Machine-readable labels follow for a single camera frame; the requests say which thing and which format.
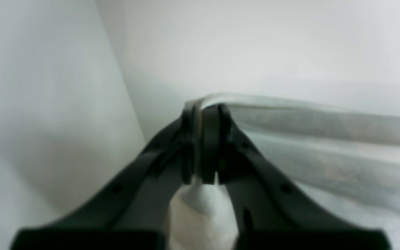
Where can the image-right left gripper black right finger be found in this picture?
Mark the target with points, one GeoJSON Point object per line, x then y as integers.
{"type": "Point", "coordinates": [272, 213]}

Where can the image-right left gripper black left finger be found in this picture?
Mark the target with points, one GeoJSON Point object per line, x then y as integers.
{"type": "Point", "coordinates": [130, 212]}

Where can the white printed t-shirt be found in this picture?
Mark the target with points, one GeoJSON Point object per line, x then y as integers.
{"type": "Point", "coordinates": [345, 160]}

